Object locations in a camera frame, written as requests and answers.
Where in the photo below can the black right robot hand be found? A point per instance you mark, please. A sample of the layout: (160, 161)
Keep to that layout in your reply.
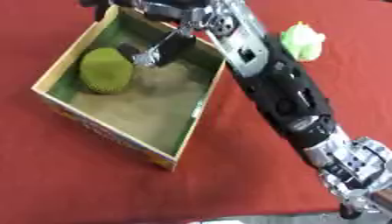
(171, 43)

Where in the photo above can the light green soft toy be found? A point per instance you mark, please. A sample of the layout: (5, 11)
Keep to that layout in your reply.
(303, 42)

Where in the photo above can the tan cardboard box green inside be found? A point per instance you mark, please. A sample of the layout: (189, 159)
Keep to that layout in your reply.
(138, 110)

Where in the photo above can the silver and black right robot arm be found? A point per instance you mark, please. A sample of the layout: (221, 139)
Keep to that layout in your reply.
(286, 96)

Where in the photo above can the green round toy fruit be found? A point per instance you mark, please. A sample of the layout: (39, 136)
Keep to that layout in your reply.
(106, 71)

